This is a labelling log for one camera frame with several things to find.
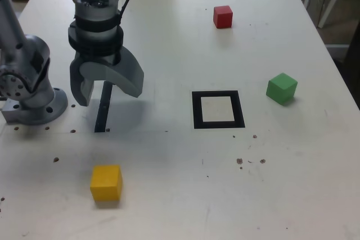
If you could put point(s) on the yellow cube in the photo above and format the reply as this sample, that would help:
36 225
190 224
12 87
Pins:
106 185

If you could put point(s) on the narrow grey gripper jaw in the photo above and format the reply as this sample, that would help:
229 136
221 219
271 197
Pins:
76 88

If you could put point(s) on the red cube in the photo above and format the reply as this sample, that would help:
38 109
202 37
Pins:
222 18

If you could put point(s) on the black tape square outline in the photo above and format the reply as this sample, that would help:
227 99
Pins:
197 110

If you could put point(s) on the green cube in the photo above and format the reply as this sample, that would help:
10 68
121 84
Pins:
281 89

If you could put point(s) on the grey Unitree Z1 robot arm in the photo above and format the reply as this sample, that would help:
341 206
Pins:
31 54

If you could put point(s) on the black tape strip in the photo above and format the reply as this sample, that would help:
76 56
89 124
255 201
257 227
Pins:
102 113

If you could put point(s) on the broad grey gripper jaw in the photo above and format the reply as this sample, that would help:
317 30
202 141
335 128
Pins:
126 77

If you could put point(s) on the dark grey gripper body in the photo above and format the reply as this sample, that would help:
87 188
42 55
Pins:
97 58

